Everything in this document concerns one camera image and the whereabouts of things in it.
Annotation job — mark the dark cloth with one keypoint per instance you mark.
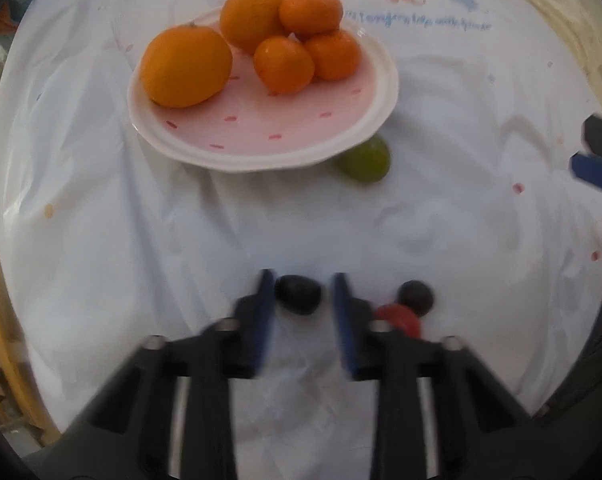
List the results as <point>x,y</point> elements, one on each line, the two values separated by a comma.
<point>586,360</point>

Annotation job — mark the green grape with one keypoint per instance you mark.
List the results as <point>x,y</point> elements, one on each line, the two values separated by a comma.
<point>365,160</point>

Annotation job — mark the pile of clothes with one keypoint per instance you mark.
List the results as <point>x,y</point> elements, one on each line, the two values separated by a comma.
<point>1,25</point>

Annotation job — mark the dark purple grape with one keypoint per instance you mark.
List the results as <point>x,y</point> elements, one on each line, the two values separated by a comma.
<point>417,297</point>
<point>297,294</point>

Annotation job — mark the red cherry tomato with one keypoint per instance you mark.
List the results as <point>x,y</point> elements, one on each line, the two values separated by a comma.
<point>401,316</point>

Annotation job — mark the white animal-print bed sheet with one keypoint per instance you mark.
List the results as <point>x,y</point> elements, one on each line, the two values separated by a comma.
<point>431,240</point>

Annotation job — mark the small mandarin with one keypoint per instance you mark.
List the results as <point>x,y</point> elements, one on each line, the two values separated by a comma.
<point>311,11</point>
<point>333,55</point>
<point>283,65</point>

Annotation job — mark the pink strawberry-pattern plate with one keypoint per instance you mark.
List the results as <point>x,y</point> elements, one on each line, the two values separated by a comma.
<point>281,125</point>

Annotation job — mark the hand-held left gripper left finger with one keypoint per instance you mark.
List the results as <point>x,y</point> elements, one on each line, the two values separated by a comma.
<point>266,320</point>

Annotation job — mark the wooden chair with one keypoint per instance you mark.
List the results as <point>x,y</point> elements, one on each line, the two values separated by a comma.
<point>6,360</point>

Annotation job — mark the large orange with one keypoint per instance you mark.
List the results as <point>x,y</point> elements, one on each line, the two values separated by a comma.
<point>186,65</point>

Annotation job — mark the medium orange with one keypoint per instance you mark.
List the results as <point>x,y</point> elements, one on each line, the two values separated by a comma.
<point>248,17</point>

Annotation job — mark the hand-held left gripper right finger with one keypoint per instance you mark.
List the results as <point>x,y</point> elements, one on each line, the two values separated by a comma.
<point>345,325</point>

